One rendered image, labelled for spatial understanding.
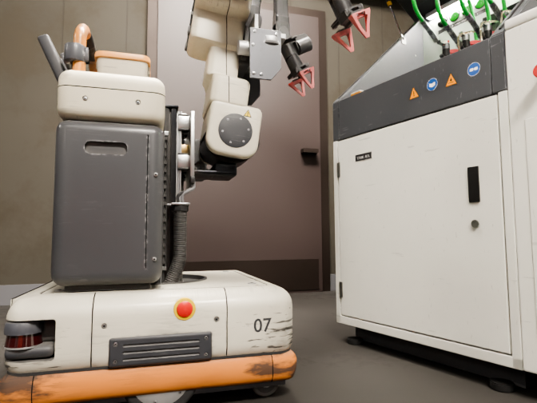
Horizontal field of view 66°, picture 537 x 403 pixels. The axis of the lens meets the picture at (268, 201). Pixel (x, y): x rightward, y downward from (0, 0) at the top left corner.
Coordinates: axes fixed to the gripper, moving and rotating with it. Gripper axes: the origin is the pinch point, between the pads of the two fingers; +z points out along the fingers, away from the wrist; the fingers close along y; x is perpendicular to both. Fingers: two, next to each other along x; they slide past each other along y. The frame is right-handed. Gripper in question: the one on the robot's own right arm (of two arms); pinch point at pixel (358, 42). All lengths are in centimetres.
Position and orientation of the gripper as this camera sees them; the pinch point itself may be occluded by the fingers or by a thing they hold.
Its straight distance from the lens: 137.7
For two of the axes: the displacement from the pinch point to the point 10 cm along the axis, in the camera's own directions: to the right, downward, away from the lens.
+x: -8.5, 4.4, -2.8
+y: -2.7, 0.8, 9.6
